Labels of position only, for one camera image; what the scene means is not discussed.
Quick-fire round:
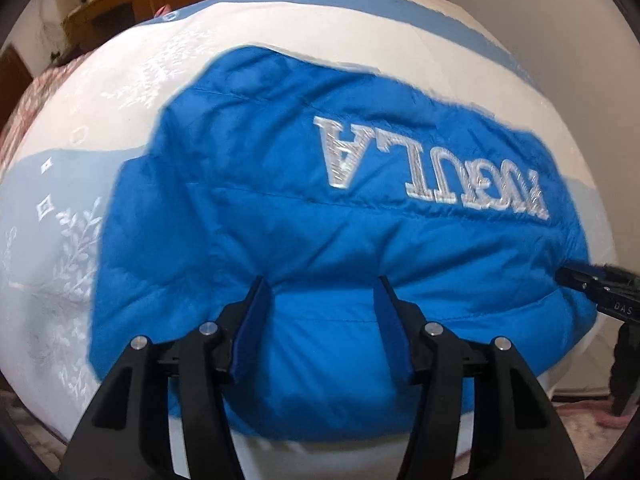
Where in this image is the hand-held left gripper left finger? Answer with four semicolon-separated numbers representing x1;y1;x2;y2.
64;277;273;480

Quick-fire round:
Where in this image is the dark wooden headboard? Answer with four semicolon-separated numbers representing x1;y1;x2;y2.
0;44;34;131

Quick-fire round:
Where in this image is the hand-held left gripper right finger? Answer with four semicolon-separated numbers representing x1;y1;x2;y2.
372;276;586;480

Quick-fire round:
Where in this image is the pink floral quilt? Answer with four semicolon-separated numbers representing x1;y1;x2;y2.
0;62;68;173

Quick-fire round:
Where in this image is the wooden desk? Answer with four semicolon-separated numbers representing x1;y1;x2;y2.
62;0;167;57

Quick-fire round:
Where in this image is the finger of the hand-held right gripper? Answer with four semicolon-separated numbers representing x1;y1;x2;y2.
557;265;604;305
584;263;640;284

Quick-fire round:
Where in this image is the blue puffer jacket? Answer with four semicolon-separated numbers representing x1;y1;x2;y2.
89;45;602;444

